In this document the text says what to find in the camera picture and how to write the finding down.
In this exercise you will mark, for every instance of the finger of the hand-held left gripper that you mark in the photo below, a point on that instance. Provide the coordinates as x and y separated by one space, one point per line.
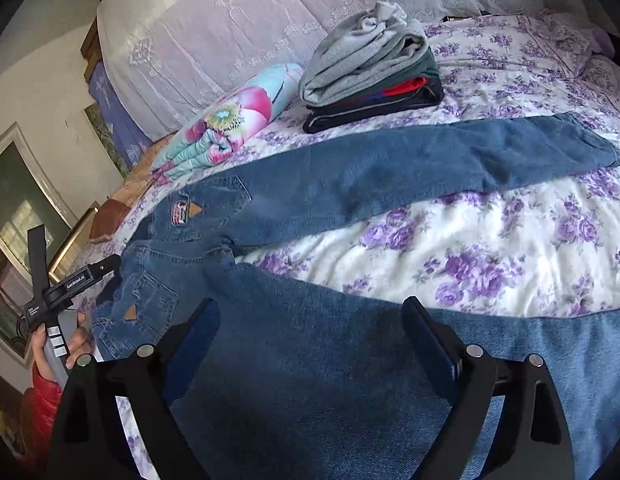
108 264

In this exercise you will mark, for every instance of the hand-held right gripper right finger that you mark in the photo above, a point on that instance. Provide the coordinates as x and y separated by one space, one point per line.
430 345

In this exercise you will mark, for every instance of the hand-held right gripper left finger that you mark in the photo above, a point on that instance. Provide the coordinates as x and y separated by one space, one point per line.
189 355

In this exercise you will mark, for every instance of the blue denim pants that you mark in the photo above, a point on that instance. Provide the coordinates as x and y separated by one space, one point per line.
340 170

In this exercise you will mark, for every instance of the person's left forearm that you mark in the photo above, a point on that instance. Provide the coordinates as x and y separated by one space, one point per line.
39 405

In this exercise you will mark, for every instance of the person's left hand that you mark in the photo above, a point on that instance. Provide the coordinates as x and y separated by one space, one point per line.
79 342

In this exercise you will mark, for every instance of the brown satin pillow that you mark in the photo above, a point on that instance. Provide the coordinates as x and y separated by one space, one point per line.
109 220

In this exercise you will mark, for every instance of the purple floral bedspread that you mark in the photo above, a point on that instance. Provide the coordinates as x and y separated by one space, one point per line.
465 240

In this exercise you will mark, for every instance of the green patterned cloth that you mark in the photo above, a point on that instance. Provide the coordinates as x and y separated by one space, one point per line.
102 135

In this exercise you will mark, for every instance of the blue floral cloth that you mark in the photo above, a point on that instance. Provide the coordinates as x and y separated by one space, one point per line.
120 127

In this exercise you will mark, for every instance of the folded floral blanket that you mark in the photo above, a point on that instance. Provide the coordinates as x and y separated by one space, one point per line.
239 110

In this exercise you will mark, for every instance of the wooden headboard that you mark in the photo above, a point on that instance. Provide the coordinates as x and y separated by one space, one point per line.
89 50

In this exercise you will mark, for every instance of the folded black garment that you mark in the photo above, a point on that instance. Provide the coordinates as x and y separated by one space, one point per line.
370 116

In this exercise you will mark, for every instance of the folded red garment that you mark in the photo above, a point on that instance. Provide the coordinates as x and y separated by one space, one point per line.
410 85

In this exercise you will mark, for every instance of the folded dark green garment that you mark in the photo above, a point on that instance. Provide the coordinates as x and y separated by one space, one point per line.
421 67

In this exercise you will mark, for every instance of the stack of folded clothes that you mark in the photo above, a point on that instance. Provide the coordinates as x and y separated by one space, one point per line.
360 60

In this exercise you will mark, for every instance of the purple floral pillow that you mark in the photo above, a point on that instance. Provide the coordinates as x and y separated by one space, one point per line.
565 40

